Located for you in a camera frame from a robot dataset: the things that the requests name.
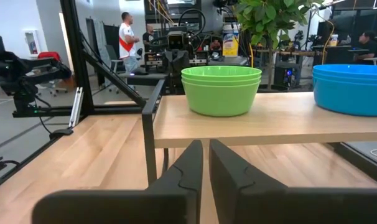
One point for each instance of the black machine with green lights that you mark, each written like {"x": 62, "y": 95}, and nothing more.
{"x": 36, "y": 70}

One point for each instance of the dark grey desk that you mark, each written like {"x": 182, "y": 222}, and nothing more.
{"x": 145, "y": 79}

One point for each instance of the white cup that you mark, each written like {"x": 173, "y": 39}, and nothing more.
{"x": 333, "y": 40}

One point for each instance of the red chair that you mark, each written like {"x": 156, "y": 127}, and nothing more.
{"x": 50, "y": 56}

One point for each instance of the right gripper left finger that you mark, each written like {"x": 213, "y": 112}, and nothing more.
{"x": 145, "y": 208}

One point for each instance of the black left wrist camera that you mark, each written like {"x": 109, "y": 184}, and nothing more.
{"x": 176, "y": 40}

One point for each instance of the green artificial plant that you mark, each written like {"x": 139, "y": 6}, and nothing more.
{"x": 269, "y": 18}

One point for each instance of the silver aluminium bracket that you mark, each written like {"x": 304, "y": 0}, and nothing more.
{"x": 76, "y": 107}

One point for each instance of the white wall cabinet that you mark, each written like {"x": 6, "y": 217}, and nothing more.
{"x": 32, "y": 42}

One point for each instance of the grey office chair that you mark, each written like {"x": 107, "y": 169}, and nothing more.
{"x": 114, "y": 62}

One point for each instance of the black computer tower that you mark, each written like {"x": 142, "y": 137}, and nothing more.
{"x": 286, "y": 74}

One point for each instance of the white yellow wipes canister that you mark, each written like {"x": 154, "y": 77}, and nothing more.
{"x": 230, "y": 40}

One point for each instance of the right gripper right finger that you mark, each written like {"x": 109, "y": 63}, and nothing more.
{"x": 285, "y": 208}

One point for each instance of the person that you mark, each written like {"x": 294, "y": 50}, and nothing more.
{"x": 127, "y": 40}
{"x": 367, "y": 46}
{"x": 148, "y": 35}
{"x": 215, "y": 45}

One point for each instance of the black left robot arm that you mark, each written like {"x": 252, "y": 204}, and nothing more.
{"x": 173, "y": 84}

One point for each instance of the green plastic mini bowl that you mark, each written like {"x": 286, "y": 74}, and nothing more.
{"x": 221, "y": 80}
{"x": 221, "y": 102}
{"x": 221, "y": 70}

